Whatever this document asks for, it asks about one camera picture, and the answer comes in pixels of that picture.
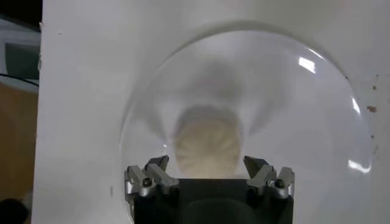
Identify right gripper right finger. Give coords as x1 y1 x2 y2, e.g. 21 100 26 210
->
243 155 296 200

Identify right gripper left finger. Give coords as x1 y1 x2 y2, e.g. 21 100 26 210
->
124 155 180 203

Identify white steamed baozi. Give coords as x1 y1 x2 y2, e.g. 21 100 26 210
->
173 105 244 180

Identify grey robot base chassis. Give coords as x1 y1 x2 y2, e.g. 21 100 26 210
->
0 16 42 94

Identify white round plate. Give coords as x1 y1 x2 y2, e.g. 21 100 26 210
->
119 29 375 224

